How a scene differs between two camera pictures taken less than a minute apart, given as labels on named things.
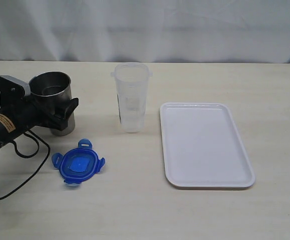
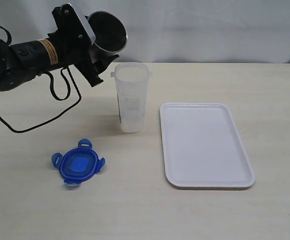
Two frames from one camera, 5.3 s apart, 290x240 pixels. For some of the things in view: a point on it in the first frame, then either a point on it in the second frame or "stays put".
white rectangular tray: x=202 y=147 stays put
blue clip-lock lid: x=78 y=165 stays put
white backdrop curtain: x=250 y=31 stays put
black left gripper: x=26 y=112 -> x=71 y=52
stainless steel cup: x=52 y=90 -> x=110 y=35
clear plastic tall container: x=132 y=80 stays put
